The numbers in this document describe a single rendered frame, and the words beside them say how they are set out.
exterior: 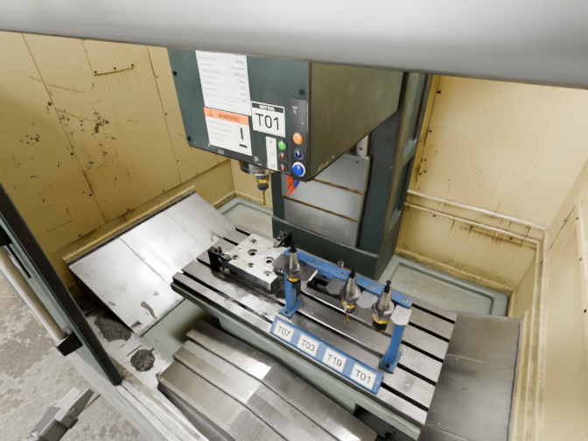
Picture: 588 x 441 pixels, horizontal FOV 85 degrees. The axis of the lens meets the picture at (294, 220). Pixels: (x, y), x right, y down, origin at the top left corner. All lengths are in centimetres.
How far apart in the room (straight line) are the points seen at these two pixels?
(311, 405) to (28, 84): 171
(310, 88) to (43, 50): 133
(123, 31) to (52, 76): 165
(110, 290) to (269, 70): 151
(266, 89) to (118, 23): 62
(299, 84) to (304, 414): 112
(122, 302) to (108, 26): 179
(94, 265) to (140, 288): 27
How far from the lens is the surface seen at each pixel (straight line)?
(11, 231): 105
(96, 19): 21
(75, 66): 188
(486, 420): 143
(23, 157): 183
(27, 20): 28
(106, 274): 203
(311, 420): 139
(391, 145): 144
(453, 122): 173
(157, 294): 195
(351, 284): 103
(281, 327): 133
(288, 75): 75
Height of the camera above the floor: 202
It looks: 36 degrees down
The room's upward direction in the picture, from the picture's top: 1 degrees counter-clockwise
